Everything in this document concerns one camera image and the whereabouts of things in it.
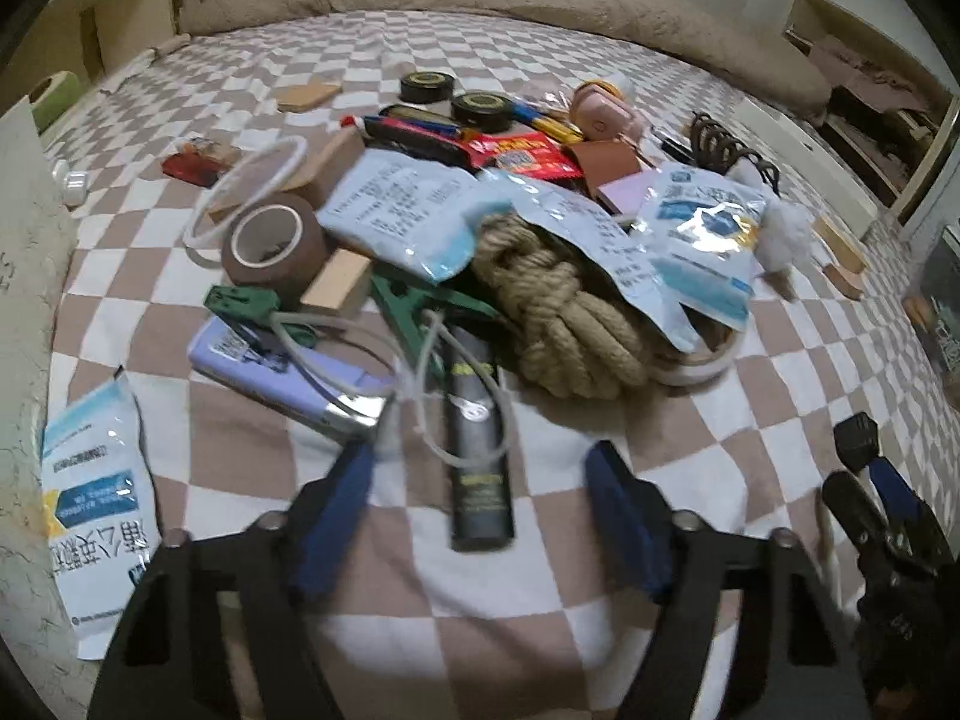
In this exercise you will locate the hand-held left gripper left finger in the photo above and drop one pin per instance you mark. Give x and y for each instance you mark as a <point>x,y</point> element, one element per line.
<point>334,517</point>

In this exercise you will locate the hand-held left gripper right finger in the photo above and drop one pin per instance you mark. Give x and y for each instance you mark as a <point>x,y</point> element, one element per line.
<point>622,517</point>

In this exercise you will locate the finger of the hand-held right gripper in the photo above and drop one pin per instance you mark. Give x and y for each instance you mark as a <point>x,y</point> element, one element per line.
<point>851,506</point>
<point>889,476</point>

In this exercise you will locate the black tube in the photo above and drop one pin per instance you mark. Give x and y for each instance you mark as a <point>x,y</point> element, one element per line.
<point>480,465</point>

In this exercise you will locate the blue white medicine sachet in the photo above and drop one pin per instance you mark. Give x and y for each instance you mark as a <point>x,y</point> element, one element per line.
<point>705,240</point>
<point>97,510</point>

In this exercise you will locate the white cardboard box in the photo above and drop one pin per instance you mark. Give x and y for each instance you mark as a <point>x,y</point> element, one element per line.
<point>26,315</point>

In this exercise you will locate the purple power bank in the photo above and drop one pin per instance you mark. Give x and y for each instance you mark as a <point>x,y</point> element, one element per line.
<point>255,371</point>

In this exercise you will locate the clear plastic storage box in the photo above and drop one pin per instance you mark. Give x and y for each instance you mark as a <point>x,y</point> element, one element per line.
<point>941,292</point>

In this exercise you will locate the small wooden block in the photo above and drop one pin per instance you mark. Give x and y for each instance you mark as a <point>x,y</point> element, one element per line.
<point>337,289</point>

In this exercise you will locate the green plastic clip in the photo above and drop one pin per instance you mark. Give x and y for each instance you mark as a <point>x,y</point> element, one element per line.
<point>405,300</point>
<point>240,304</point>

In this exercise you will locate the oval wooden block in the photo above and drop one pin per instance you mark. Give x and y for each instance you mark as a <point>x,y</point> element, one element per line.
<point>840,247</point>

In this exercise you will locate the white cloth bundle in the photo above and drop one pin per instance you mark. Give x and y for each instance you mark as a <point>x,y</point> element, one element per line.
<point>784,236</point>

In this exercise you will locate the brown tape roll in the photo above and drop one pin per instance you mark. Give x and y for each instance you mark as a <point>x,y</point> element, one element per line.
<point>307,255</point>

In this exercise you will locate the printed face mask packet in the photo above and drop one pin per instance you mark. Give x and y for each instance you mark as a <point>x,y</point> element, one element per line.
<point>592,240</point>
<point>390,210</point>

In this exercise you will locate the wooden closet niche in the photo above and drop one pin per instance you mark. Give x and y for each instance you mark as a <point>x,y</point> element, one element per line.
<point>930,165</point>

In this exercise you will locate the pink note pad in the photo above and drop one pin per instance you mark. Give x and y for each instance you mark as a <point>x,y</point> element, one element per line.
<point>626,191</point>

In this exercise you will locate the brown leather square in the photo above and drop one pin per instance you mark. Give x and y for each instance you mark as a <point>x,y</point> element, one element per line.
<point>607,165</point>

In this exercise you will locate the dark clothes pile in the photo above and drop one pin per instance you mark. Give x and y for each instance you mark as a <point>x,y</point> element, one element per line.
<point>862,112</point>

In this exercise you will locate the red snack packet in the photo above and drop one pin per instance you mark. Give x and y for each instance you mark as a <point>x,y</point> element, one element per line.
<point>525,154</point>

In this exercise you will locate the long red lighter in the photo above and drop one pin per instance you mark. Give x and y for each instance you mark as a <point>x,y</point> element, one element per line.
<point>364,125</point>

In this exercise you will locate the blue yellow pen bundle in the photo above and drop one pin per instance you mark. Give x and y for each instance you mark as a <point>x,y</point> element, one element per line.
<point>540,121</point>

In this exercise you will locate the pink plastic device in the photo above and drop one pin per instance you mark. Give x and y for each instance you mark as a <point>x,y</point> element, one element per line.
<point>600,112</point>

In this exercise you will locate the black yellow lighter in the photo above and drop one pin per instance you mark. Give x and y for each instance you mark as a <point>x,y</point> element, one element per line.
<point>420,120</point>

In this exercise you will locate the pink clothes pile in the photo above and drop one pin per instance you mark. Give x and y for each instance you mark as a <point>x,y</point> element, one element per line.
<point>862,60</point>

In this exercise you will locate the white bottle cap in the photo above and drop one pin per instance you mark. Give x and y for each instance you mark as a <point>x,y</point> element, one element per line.
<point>77,186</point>

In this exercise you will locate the small clear plastic bag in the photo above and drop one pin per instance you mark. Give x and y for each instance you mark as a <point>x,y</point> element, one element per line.
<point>551,101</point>

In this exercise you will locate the flat wooden block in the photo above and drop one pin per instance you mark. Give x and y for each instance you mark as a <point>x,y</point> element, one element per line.
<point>307,95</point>

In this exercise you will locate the black tape roll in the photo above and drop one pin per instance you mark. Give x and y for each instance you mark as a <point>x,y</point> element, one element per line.
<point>425,86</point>
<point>480,109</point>

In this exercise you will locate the plastic film roll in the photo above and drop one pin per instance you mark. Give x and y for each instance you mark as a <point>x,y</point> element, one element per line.
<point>619,84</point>

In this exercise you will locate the green plush toy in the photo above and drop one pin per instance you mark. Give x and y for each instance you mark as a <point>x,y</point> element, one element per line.
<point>56,101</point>

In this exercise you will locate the wooden headboard shelf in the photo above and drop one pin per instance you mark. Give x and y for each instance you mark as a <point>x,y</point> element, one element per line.
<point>127,7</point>

